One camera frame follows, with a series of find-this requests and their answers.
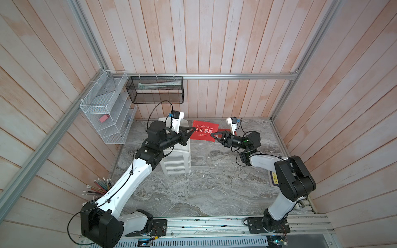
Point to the dark purple notebook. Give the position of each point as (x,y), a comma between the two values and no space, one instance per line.
(274,179)

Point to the pink eraser block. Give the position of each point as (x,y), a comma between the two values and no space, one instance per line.
(103,118)

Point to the white wire mesh shelf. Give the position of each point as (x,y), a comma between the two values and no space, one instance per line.
(109,96)

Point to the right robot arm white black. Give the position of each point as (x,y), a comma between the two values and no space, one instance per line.
(294,179)

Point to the black wire mesh basket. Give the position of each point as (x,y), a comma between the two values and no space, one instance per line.
(155,89)

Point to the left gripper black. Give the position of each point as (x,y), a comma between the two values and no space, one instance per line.
(184,136)

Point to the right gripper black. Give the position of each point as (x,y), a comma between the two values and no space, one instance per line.
(230,140)

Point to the aluminium mounting rail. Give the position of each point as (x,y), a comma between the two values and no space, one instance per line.
(233,226)

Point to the horizontal aluminium frame bar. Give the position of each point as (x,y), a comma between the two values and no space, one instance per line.
(223,76)

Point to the left aluminium frame bar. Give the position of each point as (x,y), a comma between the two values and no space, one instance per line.
(32,165)

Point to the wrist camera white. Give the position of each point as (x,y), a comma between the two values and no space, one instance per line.
(176,118)
(234,124)

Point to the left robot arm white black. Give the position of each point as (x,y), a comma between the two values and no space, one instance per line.
(102,221)

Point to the pink cup with pencils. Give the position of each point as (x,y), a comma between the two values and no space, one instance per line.
(98,189)

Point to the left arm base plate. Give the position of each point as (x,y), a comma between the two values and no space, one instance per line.
(158,227)

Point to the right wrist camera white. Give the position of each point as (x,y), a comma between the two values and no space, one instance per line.
(234,124)

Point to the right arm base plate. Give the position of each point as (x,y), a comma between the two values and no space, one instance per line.
(261,225)

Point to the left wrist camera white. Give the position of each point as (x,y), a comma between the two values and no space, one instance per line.
(176,118)

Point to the white plastic drawer organizer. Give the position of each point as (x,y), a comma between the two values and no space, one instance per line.
(179,160)

